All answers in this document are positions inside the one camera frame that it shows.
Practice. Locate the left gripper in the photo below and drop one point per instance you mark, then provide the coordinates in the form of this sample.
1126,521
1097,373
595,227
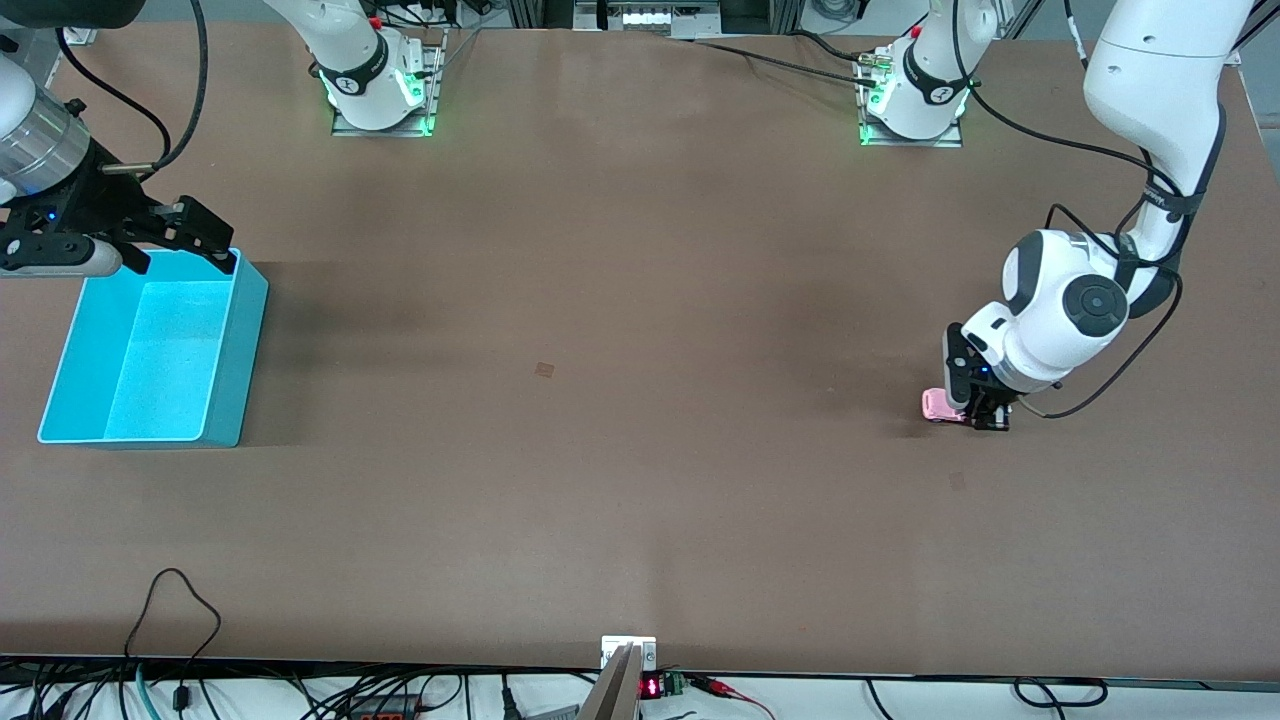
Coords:
990,404

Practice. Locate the pink jeep toy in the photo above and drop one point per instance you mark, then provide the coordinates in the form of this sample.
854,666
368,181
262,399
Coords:
938,404

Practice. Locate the black power adapter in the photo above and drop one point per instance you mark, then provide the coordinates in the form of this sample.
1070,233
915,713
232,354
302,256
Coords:
385,708

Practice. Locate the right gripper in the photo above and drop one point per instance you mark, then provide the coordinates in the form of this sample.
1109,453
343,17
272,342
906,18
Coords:
98,197

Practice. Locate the red digit display module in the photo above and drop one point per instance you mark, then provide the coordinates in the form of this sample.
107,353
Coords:
651,687

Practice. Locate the white bracket plate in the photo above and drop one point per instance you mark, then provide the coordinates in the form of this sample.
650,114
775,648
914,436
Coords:
615,643

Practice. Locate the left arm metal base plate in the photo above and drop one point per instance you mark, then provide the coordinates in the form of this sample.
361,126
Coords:
950,142

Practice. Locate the aluminium frame post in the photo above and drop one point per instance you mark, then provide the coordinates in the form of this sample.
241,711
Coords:
540,12

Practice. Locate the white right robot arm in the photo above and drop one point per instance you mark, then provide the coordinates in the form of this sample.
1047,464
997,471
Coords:
350,50

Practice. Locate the red clip leads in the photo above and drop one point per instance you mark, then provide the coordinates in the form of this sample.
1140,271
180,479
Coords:
715,686

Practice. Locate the white lit device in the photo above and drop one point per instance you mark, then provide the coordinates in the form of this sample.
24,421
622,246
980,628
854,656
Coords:
650,18

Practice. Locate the cyan plastic bin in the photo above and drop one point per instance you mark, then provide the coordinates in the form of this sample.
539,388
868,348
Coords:
150,360

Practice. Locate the grey metal bar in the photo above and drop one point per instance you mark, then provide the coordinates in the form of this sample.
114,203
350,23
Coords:
612,690

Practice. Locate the black plug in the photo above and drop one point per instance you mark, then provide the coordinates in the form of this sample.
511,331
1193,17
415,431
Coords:
510,703

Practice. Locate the green terminal block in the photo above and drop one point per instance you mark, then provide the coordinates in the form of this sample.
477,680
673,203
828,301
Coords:
673,685

